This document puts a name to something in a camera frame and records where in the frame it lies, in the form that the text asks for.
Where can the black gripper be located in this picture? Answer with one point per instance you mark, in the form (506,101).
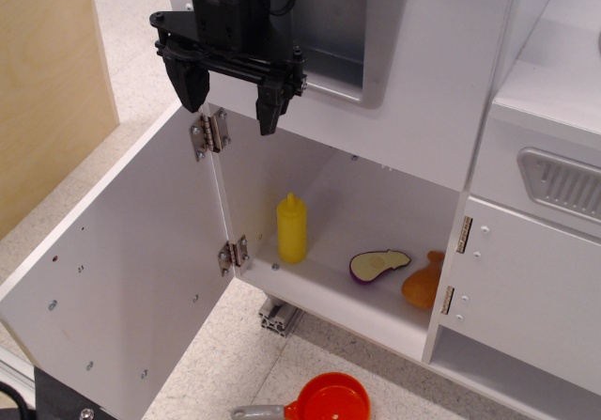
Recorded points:
(267,54)

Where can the white low fridge door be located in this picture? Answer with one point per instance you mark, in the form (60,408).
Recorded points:
(112,298)

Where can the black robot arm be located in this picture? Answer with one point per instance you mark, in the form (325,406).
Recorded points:
(234,38)

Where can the white toy fridge cabinet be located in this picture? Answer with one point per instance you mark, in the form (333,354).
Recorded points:
(379,149)

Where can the upper metal door hinge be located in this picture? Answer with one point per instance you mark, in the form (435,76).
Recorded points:
(209,133)

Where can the metal door hinge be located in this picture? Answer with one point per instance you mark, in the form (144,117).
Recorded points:
(209,133)
(234,254)

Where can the yellow mustard bottle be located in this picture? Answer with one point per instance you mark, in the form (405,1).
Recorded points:
(291,215)

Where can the lower metal door hinge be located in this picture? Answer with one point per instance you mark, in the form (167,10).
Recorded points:
(234,254)

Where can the light wooden board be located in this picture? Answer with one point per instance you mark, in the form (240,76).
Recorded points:
(57,103)

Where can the toy eggplant slice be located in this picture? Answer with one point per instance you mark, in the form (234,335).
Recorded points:
(365,268)

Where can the aluminium extrusion foot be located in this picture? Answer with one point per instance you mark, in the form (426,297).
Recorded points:
(278,317)

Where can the upper oven door hinge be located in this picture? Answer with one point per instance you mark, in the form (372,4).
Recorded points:
(464,235)

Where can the oven door hinge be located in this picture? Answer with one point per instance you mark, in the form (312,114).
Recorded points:
(447,301)
(464,235)

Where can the orange toy chicken piece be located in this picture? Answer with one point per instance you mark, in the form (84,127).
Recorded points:
(421,288)

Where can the lower oven door hinge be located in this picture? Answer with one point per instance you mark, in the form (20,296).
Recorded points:
(447,301)

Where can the white toy oven unit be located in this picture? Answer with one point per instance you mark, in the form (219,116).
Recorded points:
(524,324)

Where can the orange pot with grey handle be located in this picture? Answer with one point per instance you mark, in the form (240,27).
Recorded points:
(331,395)

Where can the aluminium rail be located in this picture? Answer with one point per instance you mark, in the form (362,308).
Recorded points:
(20,375)

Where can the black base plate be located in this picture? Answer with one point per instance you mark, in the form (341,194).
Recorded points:
(55,400)

